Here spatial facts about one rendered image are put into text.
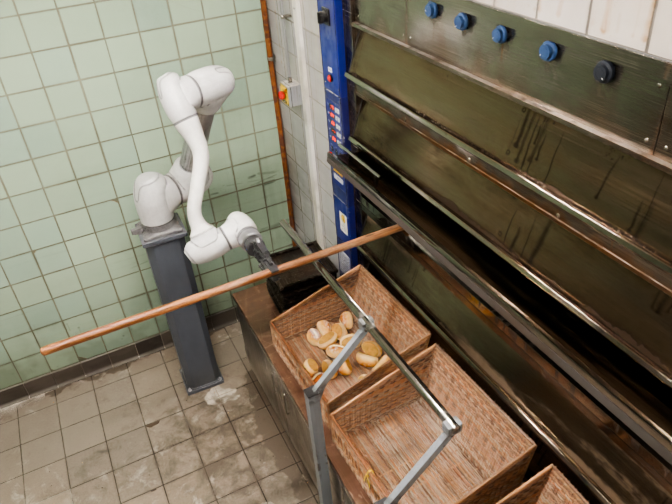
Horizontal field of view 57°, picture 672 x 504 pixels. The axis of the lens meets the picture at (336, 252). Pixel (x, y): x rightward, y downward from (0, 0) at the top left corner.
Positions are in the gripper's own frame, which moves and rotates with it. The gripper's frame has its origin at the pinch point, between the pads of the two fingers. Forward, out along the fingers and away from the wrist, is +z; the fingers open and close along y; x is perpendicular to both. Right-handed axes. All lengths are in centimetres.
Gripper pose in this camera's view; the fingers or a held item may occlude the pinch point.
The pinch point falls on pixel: (272, 270)
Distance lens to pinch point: 224.0
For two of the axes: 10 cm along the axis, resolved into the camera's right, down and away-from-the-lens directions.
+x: -8.9, 3.1, -3.3
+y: 0.7, 8.1, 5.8
